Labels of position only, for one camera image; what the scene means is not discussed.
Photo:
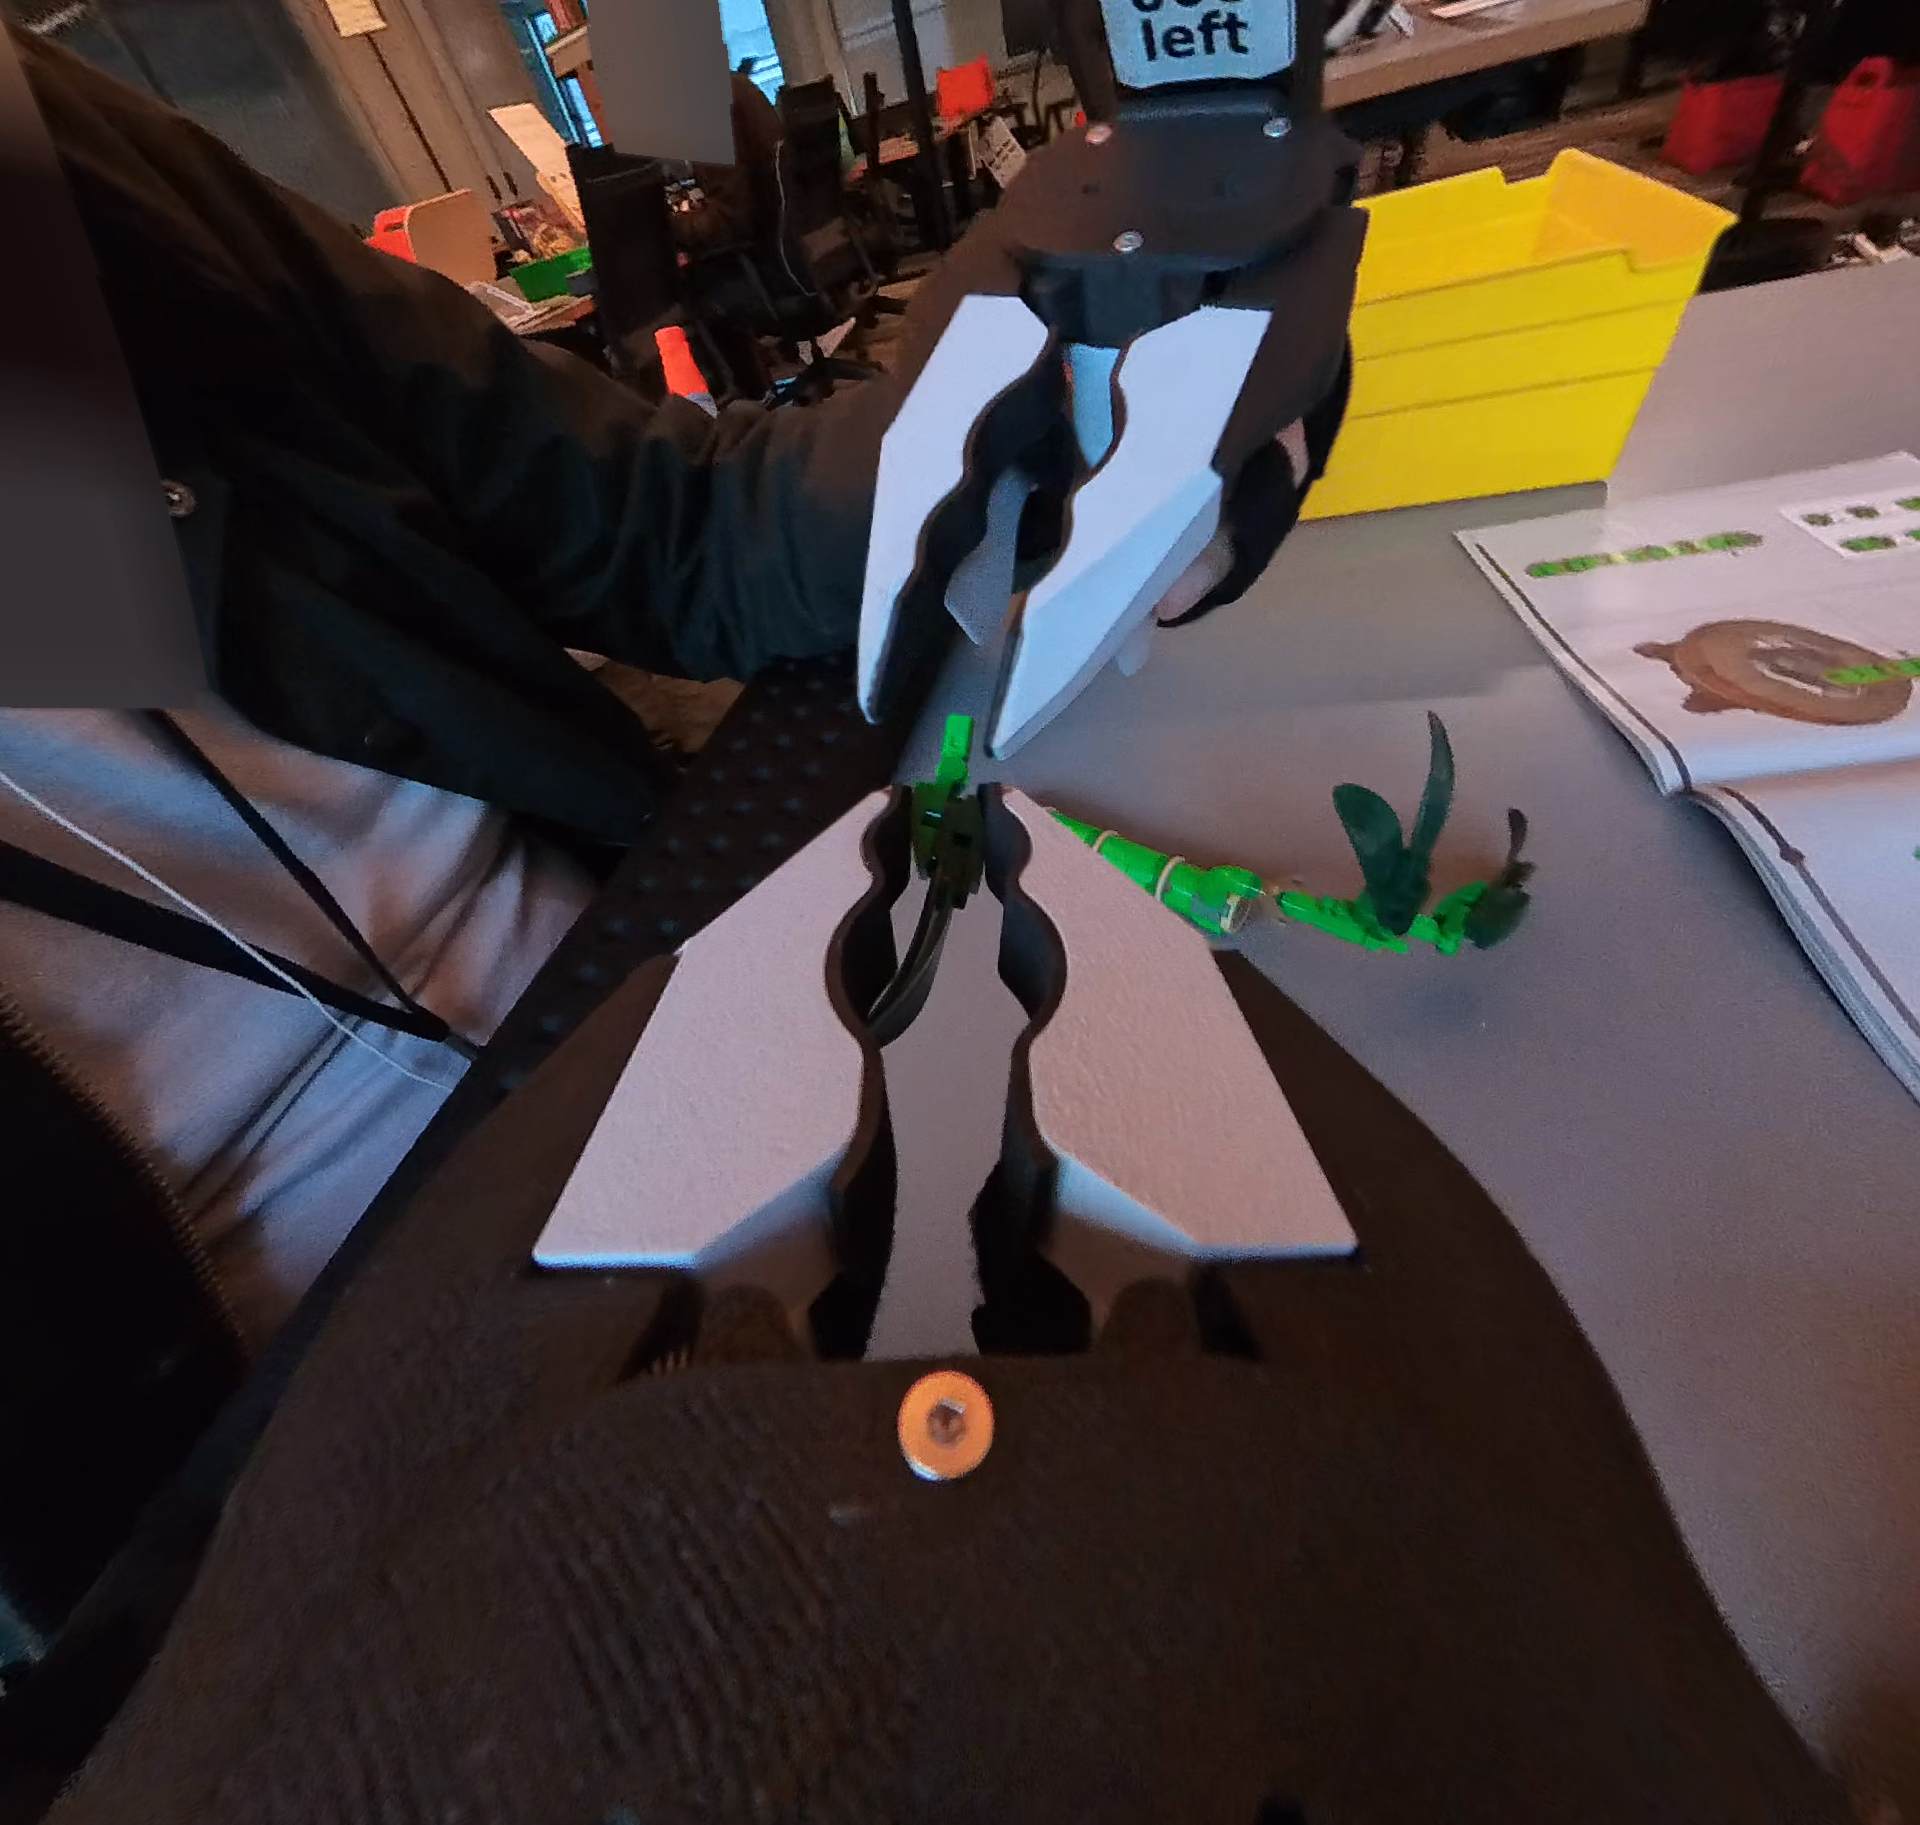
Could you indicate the person's pale shirt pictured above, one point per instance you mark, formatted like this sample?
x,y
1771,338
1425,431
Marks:
x,y
150,956

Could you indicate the long background desk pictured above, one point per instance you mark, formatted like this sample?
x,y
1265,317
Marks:
x,y
1500,25

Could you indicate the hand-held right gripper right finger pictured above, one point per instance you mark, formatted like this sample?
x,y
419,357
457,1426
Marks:
x,y
1171,1091

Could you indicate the yellow plastic bin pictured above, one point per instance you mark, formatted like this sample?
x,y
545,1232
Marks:
x,y
1500,356

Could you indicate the person's left hand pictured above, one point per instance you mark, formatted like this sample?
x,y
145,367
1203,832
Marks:
x,y
1261,535

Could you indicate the red container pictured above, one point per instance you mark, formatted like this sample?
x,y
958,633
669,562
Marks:
x,y
1724,122
1860,131

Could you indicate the grey desk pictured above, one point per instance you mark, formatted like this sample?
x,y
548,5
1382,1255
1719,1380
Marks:
x,y
1500,1106

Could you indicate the white instruction booklet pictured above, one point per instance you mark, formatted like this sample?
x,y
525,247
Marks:
x,y
1724,595

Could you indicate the black office chair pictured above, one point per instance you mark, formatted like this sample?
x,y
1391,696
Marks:
x,y
819,206

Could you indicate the green twig with oval leaves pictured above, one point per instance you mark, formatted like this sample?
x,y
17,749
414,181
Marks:
x,y
1395,865

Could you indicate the person's left forearm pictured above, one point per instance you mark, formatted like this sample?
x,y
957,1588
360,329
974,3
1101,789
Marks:
x,y
674,505

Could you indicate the white board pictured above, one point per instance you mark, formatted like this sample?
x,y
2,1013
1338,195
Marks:
x,y
661,70

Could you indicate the person's dark jacket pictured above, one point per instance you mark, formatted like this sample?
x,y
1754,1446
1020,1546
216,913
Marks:
x,y
375,625

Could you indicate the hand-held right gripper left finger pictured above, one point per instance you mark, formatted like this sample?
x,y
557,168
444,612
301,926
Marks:
x,y
720,1106

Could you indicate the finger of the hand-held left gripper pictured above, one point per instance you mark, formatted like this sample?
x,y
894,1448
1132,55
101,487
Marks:
x,y
914,475
1155,505

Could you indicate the green bamboo stalk pointed leaves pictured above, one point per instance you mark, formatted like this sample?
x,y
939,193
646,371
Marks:
x,y
1163,882

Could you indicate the plain black pole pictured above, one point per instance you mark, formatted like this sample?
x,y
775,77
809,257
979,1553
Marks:
x,y
913,55

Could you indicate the small green bin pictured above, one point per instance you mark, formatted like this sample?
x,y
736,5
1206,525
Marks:
x,y
548,274

